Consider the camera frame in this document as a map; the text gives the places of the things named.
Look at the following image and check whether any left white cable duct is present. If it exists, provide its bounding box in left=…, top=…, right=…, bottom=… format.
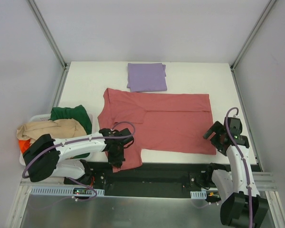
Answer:
left=30, top=186, right=105, bottom=197

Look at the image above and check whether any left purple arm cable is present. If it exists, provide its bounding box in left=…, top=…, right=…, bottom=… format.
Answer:
left=22, top=121, right=136, bottom=179

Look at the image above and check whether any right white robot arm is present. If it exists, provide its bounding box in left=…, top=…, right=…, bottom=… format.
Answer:
left=202, top=117, right=269, bottom=228

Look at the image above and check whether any left aluminium frame post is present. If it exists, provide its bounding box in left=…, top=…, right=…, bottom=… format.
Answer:
left=26, top=0, right=67, bottom=70

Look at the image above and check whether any pink t shirt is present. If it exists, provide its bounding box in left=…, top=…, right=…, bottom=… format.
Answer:
left=98, top=88, right=216, bottom=172

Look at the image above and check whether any beige t shirt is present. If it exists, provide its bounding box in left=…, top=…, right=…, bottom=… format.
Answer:
left=16, top=119, right=87, bottom=142

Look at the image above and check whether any white cable duct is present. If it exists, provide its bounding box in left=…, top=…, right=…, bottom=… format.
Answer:
left=190, top=190, right=207, bottom=200
left=30, top=186, right=105, bottom=197

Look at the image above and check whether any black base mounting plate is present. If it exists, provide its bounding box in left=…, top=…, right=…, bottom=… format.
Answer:
left=61, top=161, right=228, bottom=197

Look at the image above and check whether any right white cable duct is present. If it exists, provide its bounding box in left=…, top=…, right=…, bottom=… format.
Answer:
left=190, top=190, right=207, bottom=200

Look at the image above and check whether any orange t shirt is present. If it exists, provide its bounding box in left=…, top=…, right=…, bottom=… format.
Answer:
left=18, top=139, right=31, bottom=154

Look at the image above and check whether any aluminium frame post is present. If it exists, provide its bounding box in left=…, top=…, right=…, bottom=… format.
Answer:
left=26, top=0, right=67, bottom=70
left=230, top=0, right=278, bottom=72

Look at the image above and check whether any folded purple t shirt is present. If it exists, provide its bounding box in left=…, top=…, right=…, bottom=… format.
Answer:
left=127, top=63, right=167, bottom=92

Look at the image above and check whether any white laundry basket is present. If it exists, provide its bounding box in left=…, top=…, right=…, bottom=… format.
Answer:
left=19, top=114, right=93, bottom=165

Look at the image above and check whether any green t shirt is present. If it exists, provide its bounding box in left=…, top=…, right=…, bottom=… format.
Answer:
left=49, top=105, right=94, bottom=160

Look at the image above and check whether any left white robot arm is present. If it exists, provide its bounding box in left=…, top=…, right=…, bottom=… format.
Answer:
left=22, top=128, right=134, bottom=185

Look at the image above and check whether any right aluminium frame post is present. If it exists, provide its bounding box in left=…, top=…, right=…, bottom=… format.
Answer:
left=230, top=0, right=278, bottom=72

